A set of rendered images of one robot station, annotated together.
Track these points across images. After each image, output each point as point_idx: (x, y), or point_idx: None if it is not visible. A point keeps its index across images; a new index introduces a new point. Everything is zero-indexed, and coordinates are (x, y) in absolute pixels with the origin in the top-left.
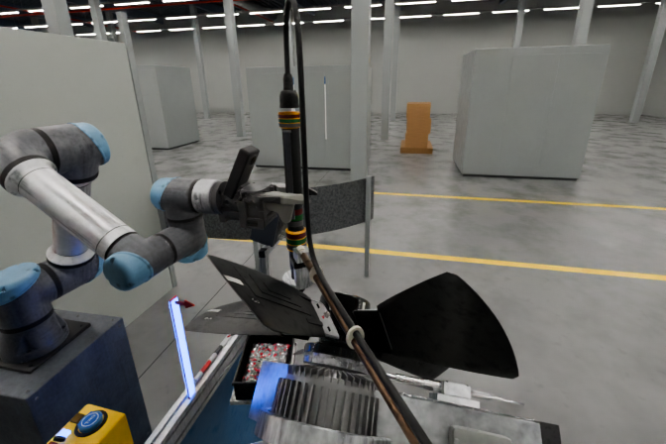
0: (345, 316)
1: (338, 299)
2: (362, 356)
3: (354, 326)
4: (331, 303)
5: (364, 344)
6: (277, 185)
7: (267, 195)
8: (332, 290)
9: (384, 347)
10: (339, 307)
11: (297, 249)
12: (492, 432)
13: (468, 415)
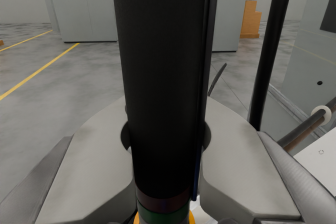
0: (317, 115)
1: (301, 123)
2: (332, 110)
3: (325, 106)
4: (302, 136)
5: (331, 103)
6: (91, 209)
7: (296, 180)
8: (294, 129)
9: None
10: (311, 121)
11: (205, 222)
12: (202, 148)
13: (201, 155)
